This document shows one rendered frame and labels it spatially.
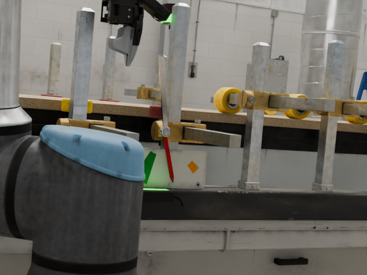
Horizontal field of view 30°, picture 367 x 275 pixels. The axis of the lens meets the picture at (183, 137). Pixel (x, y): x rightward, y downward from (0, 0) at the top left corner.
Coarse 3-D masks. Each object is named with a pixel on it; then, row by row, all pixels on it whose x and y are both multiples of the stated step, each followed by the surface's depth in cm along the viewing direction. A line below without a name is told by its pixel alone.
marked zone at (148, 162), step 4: (152, 152) 172; (148, 156) 172; (152, 156) 172; (144, 160) 172; (148, 160) 172; (152, 160) 173; (144, 164) 172; (148, 164) 172; (152, 164) 173; (144, 168) 172; (148, 168) 172; (144, 172) 172; (148, 172) 172; (148, 176) 172; (144, 180) 172
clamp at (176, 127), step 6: (156, 126) 174; (162, 126) 173; (168, 126) 174; (174, 126) 174; (180, 126) 175; (186, 126) 176; (192, 126) 177; (198, 126) 177; (204, 126) 178; (156, 132) 174; (174, 132) 174; (180, 132) 175; (156, 138) 174; (162, 138) 174; (168, 138) 174; (174, 138) 175; (180, 138) 175
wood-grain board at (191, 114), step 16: (32, 96) 215; (96, 112) 187; (112, 112) 189; (128, 112) 191; (144, 112) 193; (192, 112) 200; (208, 112) 202; (240, 112) 274; (304, 128) 217; (352, 128) 225
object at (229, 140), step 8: (184, 128) 175; (192, 128) 171; (184, 136) 175; (192, 136) 171; (200, 136) 167; (208, 136) 163; (216, 136) 159; (224, 136) 156; (232, 136) 154; (240, 136) 155; (216, 144) 159; (224, 144) 156; (232, 144) 154; (240, 144) 155
